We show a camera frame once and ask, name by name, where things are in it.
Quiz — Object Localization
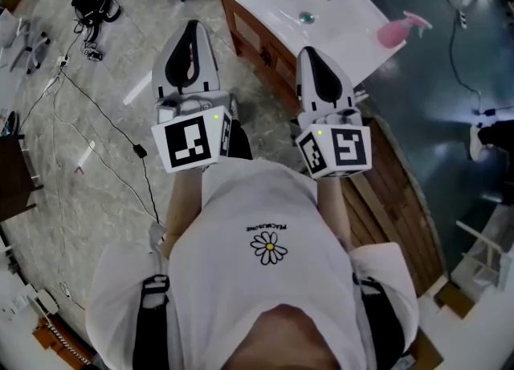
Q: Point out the person's black trousers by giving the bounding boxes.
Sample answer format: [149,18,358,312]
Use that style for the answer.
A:
[226,118,255,161]

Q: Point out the person's left forearm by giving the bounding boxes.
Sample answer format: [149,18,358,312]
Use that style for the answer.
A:
[163,165,206,260]

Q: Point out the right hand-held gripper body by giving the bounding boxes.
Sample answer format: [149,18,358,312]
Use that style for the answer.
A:
[295,96,373,181]

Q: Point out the person's right forearm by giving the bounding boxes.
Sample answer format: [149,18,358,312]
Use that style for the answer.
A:
[316,174,355,253]

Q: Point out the wooden vanity cabinet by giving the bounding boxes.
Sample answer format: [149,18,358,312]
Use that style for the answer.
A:
[218,0,303,112]

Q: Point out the white washbasin top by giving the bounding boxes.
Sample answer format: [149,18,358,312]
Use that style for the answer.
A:
[212,0,407,89]

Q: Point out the brown cardboard box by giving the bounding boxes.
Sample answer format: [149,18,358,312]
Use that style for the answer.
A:
[434,279,475,319]

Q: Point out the black power cable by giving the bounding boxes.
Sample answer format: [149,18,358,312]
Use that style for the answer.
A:
[418,0,514,117]

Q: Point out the black harness strap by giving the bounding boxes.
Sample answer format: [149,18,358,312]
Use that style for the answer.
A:
[133,274,171,370]
[352,274,407,370]

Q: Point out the white daisy print t-shirt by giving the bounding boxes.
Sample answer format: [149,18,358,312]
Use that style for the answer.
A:
[84,157,421,370]

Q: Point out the thin black floor cable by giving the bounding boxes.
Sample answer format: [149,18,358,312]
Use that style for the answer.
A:
[59,70,161,226]

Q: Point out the wooden slatted platform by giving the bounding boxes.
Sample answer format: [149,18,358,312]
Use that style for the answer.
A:
[340,114,447,298]

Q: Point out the grey office chair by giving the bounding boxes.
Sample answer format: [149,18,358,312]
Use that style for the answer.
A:
[0,14,52,75]

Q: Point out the pink spray bottle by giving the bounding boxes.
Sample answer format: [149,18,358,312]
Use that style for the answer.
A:
[376,10,434,50]

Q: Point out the white tape strip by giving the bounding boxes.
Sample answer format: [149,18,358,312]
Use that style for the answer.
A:
[122,78,154,107]
[74,140,96,175]

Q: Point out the orange striped crate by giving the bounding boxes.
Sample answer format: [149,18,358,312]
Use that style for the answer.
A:
[31,315,96,370]

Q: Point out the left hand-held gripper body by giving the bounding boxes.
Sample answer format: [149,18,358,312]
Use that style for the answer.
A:
[150,89,235,175]

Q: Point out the dark wooden table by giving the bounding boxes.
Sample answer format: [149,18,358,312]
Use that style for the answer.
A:
[0,133,44,223]

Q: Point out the white shelf rack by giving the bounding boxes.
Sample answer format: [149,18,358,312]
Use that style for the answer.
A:
[455,202,514,294]

